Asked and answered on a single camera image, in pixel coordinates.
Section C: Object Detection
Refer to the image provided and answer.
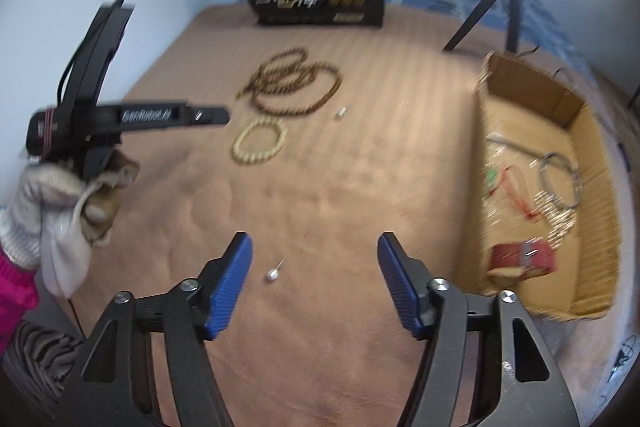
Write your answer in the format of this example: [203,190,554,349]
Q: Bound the white pearl necklace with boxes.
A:
[529,185,580,253]

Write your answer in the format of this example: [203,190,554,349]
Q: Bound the white gloved left hand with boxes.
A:
[1,152,140,298]

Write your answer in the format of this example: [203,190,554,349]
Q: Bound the brown wooden bead mala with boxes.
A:
[236,46,344,118]

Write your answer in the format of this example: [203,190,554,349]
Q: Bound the red strap wrist watch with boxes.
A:
[487,239,556,286]

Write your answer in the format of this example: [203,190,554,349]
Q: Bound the silver blue bangle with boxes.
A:
[539,152,584,210]

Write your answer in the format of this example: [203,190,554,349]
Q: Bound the floor cables and power strip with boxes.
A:
[604,336,639,388]

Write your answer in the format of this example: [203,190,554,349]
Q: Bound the black tripod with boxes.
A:
[441,0,528,54]

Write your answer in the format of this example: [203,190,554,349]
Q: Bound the pink sleeve forearm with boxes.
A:
[0,251,39,353]

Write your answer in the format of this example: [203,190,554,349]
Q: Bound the cream bead bracelet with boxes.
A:
[230,116,289,167]

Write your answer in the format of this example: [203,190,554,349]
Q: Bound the green jade pendant red cord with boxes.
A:
[487,163,542,223]

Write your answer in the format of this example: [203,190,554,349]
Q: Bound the cardboard box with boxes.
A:
[470,52,620,321]

